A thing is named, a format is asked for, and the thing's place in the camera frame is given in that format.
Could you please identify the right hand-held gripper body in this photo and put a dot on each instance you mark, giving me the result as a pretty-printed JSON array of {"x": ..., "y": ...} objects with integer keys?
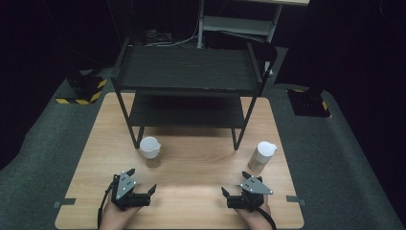
[{"x": 249, "y": 198}]

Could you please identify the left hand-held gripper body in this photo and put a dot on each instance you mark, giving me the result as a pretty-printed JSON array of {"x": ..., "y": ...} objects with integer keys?
[{"x": 127, "y": 195}]

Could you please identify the white-lidded jar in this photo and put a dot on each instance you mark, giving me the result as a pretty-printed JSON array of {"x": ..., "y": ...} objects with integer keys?
[
  {"x": 263, "y": 153},
  {"x": 150, "y": 150}
]

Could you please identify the black two-tier shelf rack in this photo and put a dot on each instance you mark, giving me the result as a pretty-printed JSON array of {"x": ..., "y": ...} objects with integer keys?
[{"x": 188, "y": 70}]

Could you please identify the person's right hand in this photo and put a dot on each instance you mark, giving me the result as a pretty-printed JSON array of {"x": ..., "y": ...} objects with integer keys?
[{"x": 255, "y": 218}]

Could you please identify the person's left hand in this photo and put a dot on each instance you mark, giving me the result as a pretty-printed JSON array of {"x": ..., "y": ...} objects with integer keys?
[{"x": 116, "y": 217}]

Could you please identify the grey tape strip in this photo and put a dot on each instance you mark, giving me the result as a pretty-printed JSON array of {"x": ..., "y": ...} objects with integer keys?
[
  {"x": 295, "y": 199},
  {"x": 65, "y": 202}
]

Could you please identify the black yellow-striped stand base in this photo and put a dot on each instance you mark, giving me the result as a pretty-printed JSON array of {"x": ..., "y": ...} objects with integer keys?
[{"x": 84, "y": 89}]

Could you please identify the grey metal stand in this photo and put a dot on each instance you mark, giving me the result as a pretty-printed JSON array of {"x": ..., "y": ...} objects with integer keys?
[{"x": 236, "y": 25}]

